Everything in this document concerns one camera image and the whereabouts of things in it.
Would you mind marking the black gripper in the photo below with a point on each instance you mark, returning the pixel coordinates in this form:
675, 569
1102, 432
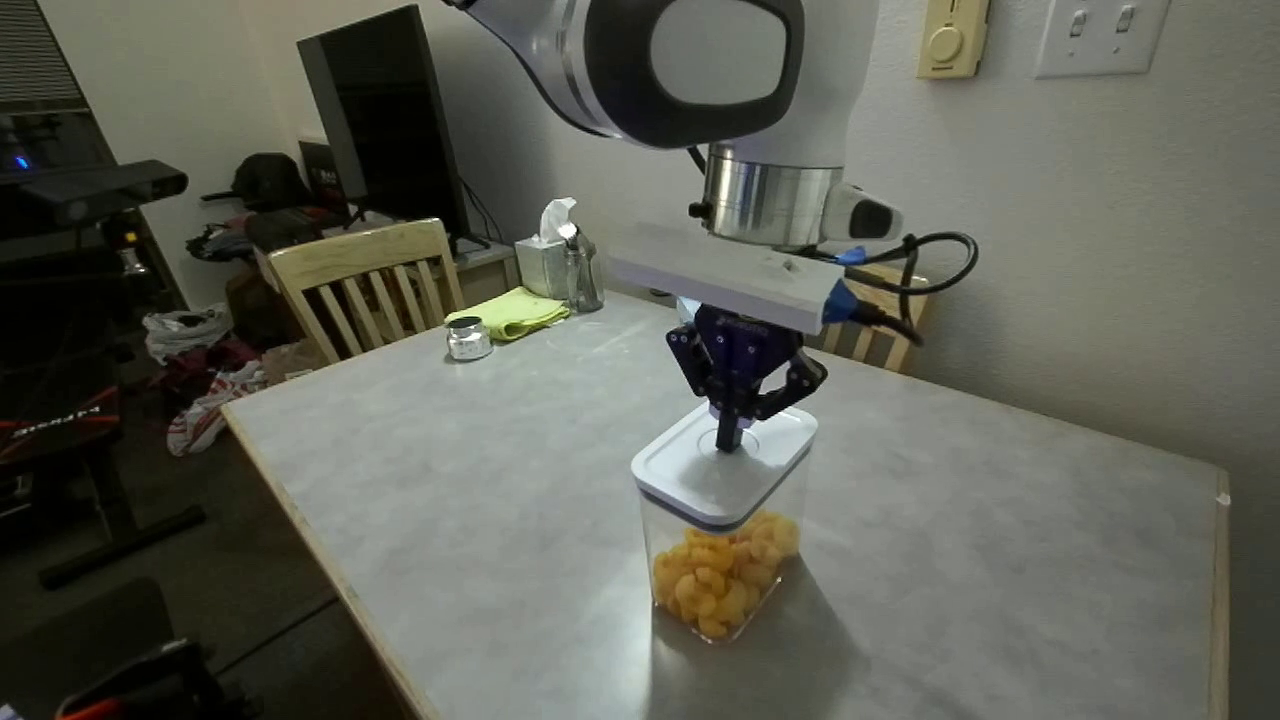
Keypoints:
741, 338

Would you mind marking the white container lid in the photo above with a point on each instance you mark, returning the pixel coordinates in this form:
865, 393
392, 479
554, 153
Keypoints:
693, 482

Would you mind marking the clear plastic container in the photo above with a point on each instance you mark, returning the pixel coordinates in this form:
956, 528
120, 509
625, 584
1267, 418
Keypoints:
662, 535

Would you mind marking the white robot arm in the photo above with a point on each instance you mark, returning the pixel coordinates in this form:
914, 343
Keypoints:
825, 64

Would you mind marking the brown wooden chair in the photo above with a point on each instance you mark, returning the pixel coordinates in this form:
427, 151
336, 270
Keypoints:
883, 345

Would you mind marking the orange snack pieces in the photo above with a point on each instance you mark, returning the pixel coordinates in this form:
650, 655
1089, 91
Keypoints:
721, 580

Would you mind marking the green cloth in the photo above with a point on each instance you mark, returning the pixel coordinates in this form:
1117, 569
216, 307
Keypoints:
513, 312

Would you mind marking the round silver tin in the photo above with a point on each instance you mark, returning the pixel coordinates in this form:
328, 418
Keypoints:
466, 343

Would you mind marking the wooden slat-back chair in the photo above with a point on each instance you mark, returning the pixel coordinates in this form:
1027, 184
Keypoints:
363, 263

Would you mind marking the black flat monitor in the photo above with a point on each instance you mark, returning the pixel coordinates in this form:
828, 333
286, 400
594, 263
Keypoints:
385, 123

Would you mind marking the black cap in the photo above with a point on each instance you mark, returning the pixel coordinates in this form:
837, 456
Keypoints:
269, 183

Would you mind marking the pink patterned cloth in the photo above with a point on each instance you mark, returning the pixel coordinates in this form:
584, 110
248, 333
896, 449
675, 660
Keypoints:
222, 393

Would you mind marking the black desk stand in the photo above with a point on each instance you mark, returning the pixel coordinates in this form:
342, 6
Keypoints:
80, 443

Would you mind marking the black and red bag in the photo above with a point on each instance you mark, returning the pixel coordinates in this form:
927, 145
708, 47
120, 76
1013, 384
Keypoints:
145, 684

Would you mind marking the black sensor bar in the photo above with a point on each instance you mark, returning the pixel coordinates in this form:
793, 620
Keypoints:
94, 184

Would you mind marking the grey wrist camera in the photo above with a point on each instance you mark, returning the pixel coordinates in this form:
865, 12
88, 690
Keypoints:
721, 275

